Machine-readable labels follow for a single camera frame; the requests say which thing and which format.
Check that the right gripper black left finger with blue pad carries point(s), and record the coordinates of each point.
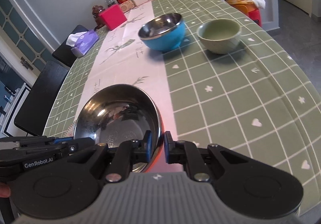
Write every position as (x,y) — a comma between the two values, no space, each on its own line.
(127,154)

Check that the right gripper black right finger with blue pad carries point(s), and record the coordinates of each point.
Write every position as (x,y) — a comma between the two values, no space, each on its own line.
(187,154)

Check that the orange steel-lined bowl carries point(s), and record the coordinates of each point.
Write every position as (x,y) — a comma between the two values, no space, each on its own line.
(120,113)

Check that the person's hand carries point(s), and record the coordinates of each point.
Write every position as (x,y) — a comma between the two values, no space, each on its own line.
(5,191)

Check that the green checked tablecloth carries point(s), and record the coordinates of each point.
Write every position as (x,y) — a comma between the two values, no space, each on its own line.
(255,100)

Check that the black chair near left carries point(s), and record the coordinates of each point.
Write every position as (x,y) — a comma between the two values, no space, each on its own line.
(35,110)

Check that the black chair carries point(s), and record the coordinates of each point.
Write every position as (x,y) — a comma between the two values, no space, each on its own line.
(63,53)
(35,110)

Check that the black chair far left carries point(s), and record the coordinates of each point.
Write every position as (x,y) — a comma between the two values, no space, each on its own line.
(63,53)

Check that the blue steel-lined bowl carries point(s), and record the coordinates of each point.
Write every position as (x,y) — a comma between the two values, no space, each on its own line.
(164,33)

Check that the purple tissue pack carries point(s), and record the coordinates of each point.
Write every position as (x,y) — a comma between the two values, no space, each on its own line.
(82,42)

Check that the green ceramic bowl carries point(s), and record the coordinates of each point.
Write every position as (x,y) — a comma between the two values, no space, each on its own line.
(220,36)

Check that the red box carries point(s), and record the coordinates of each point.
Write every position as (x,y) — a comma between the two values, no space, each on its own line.
(113,17)

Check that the brown figurine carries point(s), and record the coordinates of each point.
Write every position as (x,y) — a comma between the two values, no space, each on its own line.
(96,10)

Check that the beige small radio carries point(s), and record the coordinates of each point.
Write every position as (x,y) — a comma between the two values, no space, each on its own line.
(127,6)

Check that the white door with glass panes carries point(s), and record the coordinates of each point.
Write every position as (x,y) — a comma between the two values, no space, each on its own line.
(20,47)

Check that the clear plastic bottle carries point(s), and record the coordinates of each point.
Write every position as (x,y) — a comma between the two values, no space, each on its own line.
(110,3)

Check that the white box left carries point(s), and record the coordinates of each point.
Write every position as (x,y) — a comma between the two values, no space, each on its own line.
(139,2)

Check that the red orange stacked stools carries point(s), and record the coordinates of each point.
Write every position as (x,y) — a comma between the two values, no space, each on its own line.
(248,8)

